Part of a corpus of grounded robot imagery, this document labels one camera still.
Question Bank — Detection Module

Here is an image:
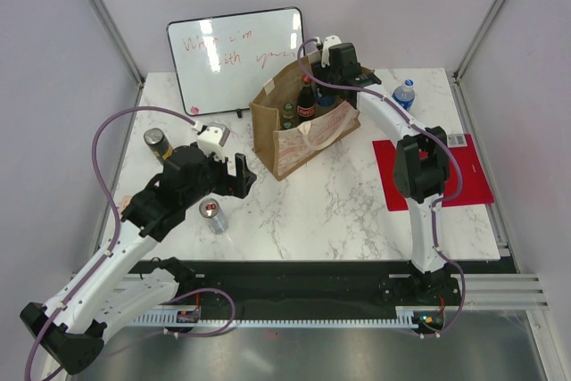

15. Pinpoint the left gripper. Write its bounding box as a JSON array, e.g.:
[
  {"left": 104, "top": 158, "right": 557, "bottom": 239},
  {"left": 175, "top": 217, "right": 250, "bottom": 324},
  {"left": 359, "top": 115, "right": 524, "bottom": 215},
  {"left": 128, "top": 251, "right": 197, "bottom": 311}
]
[{"left": 182, "top": 147, "right": 256, "bottom": 208}]

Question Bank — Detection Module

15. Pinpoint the blue-label water bottle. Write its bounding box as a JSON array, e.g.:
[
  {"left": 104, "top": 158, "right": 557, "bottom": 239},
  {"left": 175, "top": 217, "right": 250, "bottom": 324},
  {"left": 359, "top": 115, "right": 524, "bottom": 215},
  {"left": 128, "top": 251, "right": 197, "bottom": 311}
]
[
  {"left": 392, "top": 79, "right": 416, "bottom": 112},
  {"left": 315, "top": 88, "right": 336, "bottom": 109}
]

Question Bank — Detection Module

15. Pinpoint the Coca-Cola glass bottle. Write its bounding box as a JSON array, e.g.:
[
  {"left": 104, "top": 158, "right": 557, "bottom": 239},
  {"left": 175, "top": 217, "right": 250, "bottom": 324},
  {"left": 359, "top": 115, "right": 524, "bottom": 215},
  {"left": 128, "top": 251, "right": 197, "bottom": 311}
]
[{"left": 296, "top": 74, "right": 316, "bottom": 123}]

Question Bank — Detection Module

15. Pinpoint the brown canvas tote bag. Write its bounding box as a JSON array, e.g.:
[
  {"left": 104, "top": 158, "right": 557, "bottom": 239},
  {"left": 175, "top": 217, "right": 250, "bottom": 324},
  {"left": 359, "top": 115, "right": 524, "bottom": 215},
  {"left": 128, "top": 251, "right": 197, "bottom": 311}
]
[{"left": 250, "top": 61, "right": 360, "bottom": 181}]

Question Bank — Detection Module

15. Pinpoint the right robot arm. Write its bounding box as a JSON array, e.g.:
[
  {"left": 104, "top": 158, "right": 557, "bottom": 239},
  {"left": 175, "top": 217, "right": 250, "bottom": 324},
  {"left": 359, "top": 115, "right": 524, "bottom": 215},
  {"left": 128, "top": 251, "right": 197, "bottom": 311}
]
[{"left": 310, "top": 36, "right": 451, "bottom": 304}]

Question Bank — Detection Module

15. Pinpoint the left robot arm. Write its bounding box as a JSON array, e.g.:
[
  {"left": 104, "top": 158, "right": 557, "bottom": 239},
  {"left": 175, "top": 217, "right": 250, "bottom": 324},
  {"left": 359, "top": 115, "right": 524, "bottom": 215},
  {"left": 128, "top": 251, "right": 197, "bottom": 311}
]
[{"left": 20, "top": 143, "right": 256, "bottom": 375}]

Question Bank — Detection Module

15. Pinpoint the silver beverage can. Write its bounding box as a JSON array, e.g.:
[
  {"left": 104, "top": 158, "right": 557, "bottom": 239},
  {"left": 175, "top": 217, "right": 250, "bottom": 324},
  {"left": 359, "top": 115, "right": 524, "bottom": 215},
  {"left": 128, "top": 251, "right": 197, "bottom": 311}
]
[{"left": 199, "top": 198, "right": 228, "bottom": 235}]

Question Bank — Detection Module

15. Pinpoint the black and yellow can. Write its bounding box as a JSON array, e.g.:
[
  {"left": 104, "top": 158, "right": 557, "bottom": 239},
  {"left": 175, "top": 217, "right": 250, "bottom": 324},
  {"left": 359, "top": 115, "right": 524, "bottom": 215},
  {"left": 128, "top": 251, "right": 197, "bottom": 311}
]
[{"left": 144, "top": 128, "right": 173, "bottom": 163}]

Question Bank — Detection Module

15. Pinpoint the white dry-erase board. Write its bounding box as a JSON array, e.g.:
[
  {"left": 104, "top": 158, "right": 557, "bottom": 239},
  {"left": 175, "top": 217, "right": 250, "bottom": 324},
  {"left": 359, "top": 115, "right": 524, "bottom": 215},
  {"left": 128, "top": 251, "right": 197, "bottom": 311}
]
[{"left": 166, "top": 6, "right": 303, "bottom": 117}]

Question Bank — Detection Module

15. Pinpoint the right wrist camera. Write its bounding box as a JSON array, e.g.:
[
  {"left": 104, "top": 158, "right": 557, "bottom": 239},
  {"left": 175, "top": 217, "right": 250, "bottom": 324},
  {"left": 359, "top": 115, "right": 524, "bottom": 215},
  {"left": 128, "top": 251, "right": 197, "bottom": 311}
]
[{"left": 311, "top": 35, "right": 342, "bottom": 68}]

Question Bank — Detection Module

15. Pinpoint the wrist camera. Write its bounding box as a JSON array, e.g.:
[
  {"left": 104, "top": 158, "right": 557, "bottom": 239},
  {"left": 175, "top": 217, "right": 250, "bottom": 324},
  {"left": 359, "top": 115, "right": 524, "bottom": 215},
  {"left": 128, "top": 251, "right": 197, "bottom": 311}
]
[
  {"left": 196, "top": 122, "right": 230, "bottom": 162},
  {"left": 311, "top": 35, "right": 342, "bottom": 68}
]

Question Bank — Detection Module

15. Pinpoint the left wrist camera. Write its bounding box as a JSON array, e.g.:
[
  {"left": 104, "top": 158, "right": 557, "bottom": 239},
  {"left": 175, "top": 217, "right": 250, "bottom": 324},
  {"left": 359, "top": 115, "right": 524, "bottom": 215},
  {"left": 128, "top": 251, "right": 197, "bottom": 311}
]
[{"left": 196, "top": 122, "right": 230, "bottom": 162}]

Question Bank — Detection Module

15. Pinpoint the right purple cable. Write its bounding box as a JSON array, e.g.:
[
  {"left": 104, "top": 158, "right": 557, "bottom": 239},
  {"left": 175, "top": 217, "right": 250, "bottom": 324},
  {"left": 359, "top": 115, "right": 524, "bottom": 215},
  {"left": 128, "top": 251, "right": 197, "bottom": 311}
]
[{"left": 296, "top": 37, "right": 468, "bottom": 340}]

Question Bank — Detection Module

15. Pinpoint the purple cable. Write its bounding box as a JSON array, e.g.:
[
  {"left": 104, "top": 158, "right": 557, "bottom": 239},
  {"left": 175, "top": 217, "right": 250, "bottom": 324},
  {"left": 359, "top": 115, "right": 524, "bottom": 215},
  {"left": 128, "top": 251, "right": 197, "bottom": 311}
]
[
  {"left": 24, "top": 106, "right": 200, "bottom": 381},
  {"left": 296, "top": 37, "right": 468, "bottom": 340}
]

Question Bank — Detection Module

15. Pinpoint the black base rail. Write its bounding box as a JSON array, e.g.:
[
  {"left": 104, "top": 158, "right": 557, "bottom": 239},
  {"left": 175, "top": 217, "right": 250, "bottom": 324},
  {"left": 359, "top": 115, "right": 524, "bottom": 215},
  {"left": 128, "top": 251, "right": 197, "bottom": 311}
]
[{"left": 131, "top": 259, "right": 461, "bottom": 319}]

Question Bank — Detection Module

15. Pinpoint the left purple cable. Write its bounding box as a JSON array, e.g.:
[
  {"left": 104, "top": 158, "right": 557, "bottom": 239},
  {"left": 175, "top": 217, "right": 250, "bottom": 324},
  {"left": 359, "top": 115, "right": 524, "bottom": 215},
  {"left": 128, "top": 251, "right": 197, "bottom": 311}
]
[{"left": 24, "top": 106, "right": 200, "bottom": 381}]

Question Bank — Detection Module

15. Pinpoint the white cable duct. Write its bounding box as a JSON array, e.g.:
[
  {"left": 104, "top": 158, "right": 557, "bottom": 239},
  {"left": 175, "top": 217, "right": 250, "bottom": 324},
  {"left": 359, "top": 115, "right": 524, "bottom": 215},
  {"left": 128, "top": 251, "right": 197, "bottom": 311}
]
[{"left": 128, "top": 306, "right": 445, "bottom": 329}]

